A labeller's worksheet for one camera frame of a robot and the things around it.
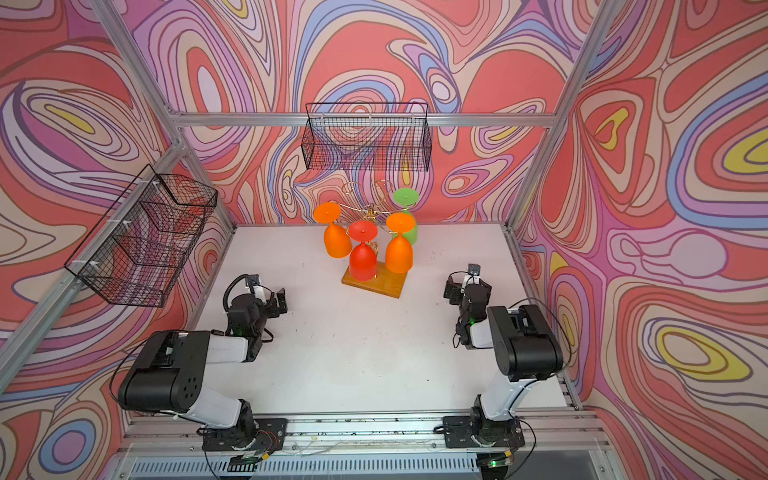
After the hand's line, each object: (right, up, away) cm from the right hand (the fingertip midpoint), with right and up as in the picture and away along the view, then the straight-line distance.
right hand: (466, 284), depth 97 cm
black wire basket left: (-93, +11, -18) cm, 95 cm away
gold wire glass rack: (-30, +23, -16) cm, 41 cm away
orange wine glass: (-23, +11, -15) cm, 29 cm away
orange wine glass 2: (-41, +14, -11) cm, 44 cm away
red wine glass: (-32, +8, -19) cm, 38 cm away
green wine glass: (-20, +26, -15) cm, 36 cm away
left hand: (-63, -2, -3) cm, 63 cm away
